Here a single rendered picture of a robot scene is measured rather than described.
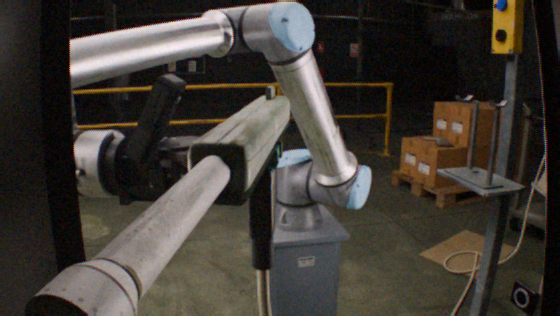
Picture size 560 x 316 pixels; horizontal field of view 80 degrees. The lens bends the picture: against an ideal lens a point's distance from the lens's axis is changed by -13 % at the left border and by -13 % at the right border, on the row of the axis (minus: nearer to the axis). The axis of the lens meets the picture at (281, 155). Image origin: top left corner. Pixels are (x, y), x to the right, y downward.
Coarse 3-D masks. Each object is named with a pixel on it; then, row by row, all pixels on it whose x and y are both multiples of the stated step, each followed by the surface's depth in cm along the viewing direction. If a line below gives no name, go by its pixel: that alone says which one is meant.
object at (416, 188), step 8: (400, 176) 383; (408, 176) 373; (400, 184) 391; (416, 184) 359; (416, 192) 359; (424, 192) 356; (432, 192) 337; (440, 192) 326; (448, 192) 324; (456, 192) 327; (440, 200) 327; (448, 200) 325; (456, 200) 338; (464, 200) 338; (472, 200) 337; (480, 200) 341
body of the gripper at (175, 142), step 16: (112, 144) 46; (128, 144) 48; (160, 144) 45; (176, 144) 45; (112, 160) 45; (128, 160) 46; (144, 160) 46; (160, 160) 44; (112, 176) 45; (128, 176) 47; (144, 176) 47; (160, 176) 44; (176, 176) 45; (128, 192) 47; (144, 192) 47; (160, 192) 45
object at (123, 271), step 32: (224, 128) 32; (256, 128) 33; (192, 160) 27; (224, 160) 26; (256, 160) 30; (192, 192) 20; (224, 192) 28; (256, 192) 46; (160, 224) 16; (192, 224) 19; (256, 224) 47; (96, 256) 13; (128, 256) 13; (160, 256) 15; (256, 256) 48; (64, 288) 10; (96, 288) 11; (128, 288) 12
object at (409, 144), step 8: (424, 136) 389; (432, 136) 389; (408, 144) 373; (416, 144) 362; (408, 152) 374; (416, 152) 363; (400, 160) 387; (408, 160) 375; (400, 168) 388; (408, 168) 376
